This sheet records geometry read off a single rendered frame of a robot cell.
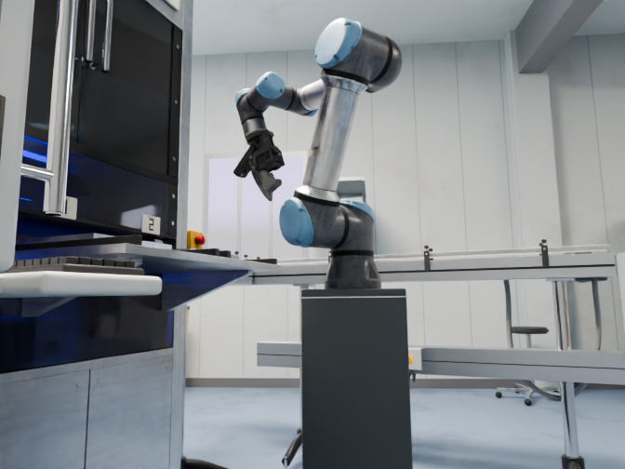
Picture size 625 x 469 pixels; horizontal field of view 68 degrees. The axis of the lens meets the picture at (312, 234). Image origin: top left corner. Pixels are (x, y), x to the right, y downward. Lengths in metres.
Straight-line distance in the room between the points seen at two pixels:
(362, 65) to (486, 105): 3.64
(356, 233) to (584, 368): 1.27
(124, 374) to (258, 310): 2.77
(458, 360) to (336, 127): 1.34
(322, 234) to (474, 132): 3.57
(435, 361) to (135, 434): 1.24
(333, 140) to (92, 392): 0.97
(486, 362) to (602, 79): 3.54
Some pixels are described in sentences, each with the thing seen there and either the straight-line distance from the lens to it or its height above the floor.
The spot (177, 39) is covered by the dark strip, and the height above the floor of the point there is 1.75.
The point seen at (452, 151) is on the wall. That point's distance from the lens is 4.48.
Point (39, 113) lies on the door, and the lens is 1.44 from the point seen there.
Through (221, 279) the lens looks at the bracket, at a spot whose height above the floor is 0.83.
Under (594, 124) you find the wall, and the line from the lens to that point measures 4.97.
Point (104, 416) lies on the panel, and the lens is 1.55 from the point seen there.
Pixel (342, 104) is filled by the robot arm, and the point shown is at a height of 1.21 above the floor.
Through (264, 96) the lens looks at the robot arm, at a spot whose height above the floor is 1.36.
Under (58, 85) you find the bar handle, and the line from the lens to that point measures 0.74.
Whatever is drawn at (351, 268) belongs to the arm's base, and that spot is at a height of 0.84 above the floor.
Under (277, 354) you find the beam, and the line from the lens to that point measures 2.40.
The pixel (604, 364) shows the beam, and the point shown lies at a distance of 2.18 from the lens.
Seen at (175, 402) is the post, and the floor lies 0.41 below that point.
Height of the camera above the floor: 0.77
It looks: 8 degrees up
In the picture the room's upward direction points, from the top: 1 degrees counter-clockwise
